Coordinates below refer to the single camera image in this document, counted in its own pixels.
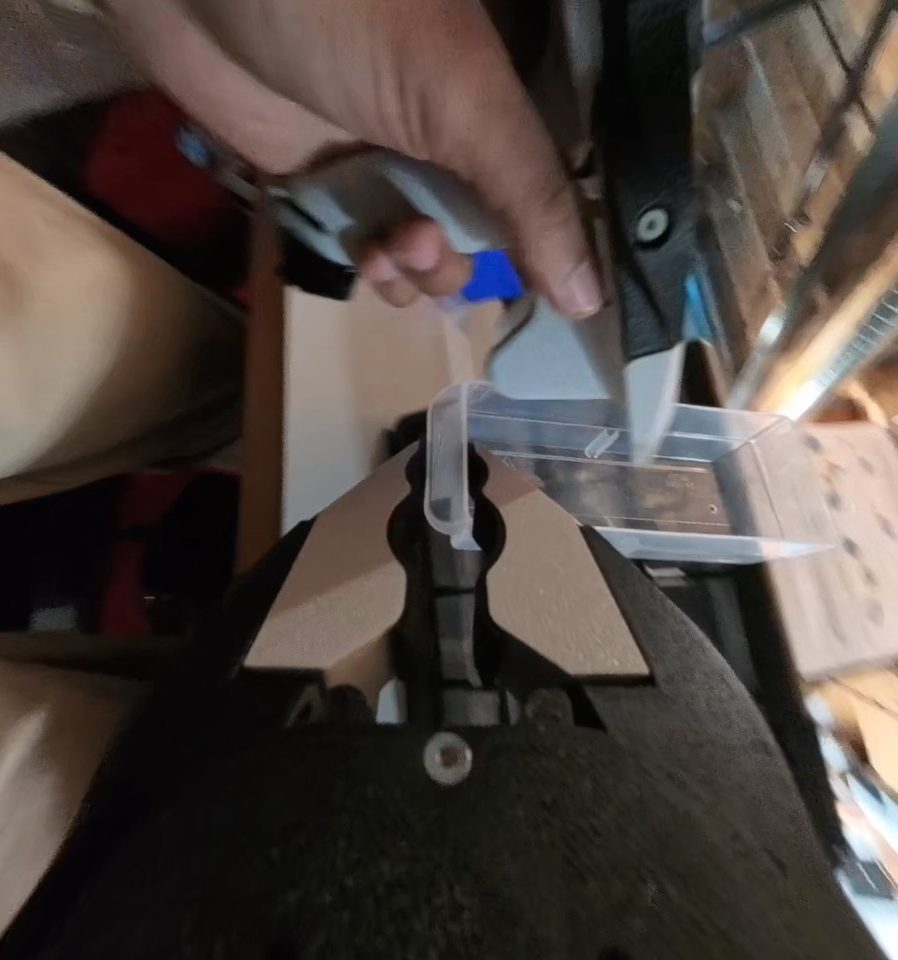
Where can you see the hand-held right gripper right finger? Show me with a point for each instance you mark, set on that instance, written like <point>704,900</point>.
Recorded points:
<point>569,600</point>

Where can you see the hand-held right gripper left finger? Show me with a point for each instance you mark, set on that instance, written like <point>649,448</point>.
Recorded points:
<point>329,600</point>

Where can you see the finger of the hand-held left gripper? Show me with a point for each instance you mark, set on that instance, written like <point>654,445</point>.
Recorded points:
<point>651,397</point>
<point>561,360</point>

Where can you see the clear plastic drawer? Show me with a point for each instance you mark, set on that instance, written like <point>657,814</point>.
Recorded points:
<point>749,480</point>

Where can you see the person's left hand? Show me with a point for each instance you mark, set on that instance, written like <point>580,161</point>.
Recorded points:
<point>419,75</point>

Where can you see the person's beige trousers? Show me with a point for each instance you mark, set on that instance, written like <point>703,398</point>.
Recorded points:
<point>81,337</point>

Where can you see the silver rectangular ventilation duct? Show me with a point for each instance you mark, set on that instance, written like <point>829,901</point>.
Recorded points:
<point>869,225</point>

